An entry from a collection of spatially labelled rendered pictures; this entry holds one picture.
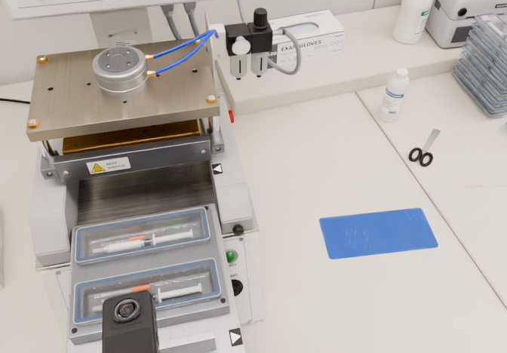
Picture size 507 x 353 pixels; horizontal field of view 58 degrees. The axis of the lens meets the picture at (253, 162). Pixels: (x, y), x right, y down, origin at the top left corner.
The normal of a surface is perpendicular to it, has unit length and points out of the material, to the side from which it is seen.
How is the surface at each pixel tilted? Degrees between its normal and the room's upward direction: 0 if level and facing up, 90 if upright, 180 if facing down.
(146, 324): 9
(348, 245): 0
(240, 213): 41
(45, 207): 0
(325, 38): 87
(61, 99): 0
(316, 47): 90
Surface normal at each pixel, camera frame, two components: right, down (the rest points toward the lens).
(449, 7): -0.98, 0.11
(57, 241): 0.14, -0.01
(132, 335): -0.04, -0.76
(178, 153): 0.22, 0.74
